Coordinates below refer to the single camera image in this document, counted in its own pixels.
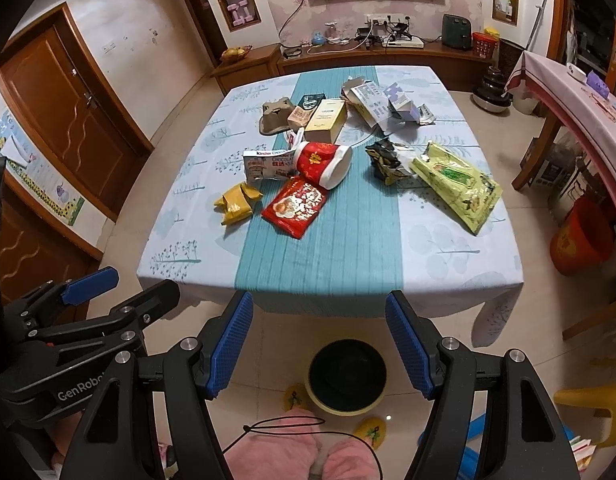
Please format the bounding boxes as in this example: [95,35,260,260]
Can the yellow wrapper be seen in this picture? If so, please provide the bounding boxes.
[213,182,262,226]

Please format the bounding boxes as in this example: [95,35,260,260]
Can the red snack wrapper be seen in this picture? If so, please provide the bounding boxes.
[261,176,327,240]

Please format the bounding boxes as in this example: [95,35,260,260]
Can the white red carton box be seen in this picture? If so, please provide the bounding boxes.
[243,128,305,184]

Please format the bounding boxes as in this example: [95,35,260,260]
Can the red white paper cup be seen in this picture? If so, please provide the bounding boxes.
[294,142,352,191]

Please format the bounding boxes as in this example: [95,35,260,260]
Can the green yellow snack bag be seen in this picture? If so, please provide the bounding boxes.
[410,142,502,235]

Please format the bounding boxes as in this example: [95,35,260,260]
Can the dark teal tan small box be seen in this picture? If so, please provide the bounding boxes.
[287,93,325,131]

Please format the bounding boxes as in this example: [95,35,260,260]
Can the yellow cream box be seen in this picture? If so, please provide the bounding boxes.
[305,99,347,144]

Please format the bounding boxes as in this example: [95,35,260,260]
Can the black gold wrapper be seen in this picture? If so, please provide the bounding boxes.
[364,139,412,186]

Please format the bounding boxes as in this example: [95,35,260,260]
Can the white grey printed box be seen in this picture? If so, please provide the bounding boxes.
[341,77,391,131]

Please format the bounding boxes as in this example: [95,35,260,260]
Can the purple white box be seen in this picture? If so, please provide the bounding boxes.
[384,82,419,124]

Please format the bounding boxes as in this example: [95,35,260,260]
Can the small green white sachet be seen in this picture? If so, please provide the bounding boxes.
[417,104,436,126]

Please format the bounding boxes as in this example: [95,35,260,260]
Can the black round trash bin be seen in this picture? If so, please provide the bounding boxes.
[305,339,388,417]

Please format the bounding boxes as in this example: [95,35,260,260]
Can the yellow plastic stool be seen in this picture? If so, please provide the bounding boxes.
[553,382,616,448]

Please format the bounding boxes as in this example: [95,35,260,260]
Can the brown wooden door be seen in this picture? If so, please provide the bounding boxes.
[0,2,153,220]

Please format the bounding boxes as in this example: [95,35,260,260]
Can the red plastic bucket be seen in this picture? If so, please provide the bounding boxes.
[550,196,614,276]

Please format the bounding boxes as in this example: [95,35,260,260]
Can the white teal patterned tablecloth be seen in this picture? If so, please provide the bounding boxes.
[137,65,524,347]

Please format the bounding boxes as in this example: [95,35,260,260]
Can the wooden tv cabinet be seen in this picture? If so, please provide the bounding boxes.
[211,42,491,93]

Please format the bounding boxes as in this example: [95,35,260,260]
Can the fruit bowl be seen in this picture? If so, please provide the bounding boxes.
[220,46,253,65]

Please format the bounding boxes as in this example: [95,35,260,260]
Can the pink dumbbells in niche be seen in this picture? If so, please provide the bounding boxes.
[227,0,255,27]

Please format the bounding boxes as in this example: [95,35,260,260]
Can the pink cloth side table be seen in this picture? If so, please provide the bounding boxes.
[505,51,616,208]

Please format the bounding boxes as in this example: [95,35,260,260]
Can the stacked dark pots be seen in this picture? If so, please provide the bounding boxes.
[472,66,513,115]

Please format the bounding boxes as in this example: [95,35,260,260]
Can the white set-top box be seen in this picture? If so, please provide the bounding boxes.
[383,37,425,49]

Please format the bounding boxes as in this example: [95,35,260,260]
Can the red plastic basket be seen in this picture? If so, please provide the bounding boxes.
[472,32,498,60]

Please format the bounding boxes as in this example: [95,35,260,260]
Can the black speaker box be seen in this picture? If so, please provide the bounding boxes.
[441,14,472,51]

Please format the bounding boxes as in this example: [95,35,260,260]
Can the children wall poster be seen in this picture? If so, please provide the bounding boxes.
[0,110,84,226]

